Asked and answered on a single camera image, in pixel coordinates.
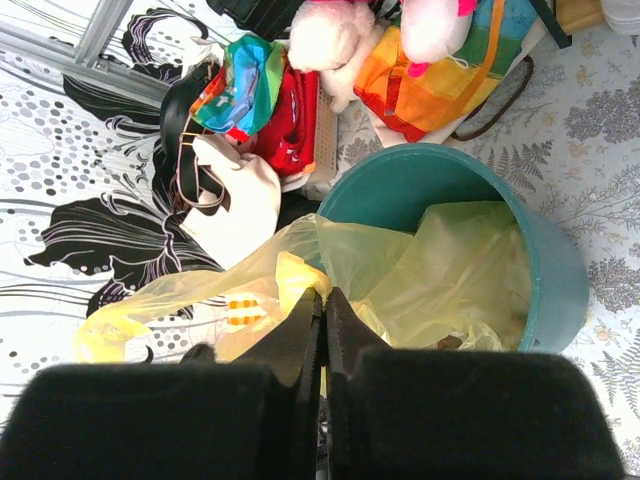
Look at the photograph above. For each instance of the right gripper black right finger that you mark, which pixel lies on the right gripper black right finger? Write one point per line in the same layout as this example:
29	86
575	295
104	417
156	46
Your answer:
457	414

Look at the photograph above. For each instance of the yellow plastic trash bag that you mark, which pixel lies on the yellow plastic trash bag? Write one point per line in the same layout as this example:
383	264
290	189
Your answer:
461	281

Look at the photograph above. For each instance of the red cloth garment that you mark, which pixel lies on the red cloth garment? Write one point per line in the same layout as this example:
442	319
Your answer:
286	142

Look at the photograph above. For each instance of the black leather handbag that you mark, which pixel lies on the black leather handbag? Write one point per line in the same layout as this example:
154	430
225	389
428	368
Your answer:
268	19

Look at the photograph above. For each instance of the pink white plush doll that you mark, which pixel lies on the pink white plush doll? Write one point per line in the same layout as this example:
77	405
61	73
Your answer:
432	30

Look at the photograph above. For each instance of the colorful scarf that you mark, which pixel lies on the colorful scarf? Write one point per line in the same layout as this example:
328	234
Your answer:
244	94

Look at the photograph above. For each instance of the blue plastic trash bin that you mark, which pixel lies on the blue plastic trash bin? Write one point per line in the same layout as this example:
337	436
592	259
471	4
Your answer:
392	189

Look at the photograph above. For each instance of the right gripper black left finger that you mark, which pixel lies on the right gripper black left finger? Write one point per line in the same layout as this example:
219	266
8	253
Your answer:
253	418

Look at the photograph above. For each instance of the black hat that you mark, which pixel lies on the black hat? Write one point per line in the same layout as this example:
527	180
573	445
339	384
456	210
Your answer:
175	107

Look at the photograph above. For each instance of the cream canvas tote bag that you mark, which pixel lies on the cream canvas tote bag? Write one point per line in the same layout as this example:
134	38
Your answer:
248	214

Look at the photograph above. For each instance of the cream plastic basket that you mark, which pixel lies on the cream plastic basket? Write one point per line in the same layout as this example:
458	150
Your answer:
323	167

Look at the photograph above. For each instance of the orange checkered towel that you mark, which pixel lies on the orange checkered towel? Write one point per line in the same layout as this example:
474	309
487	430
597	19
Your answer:
243	309

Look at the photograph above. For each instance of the white plush bear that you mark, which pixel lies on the white plush bear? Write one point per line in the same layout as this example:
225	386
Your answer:
333	38

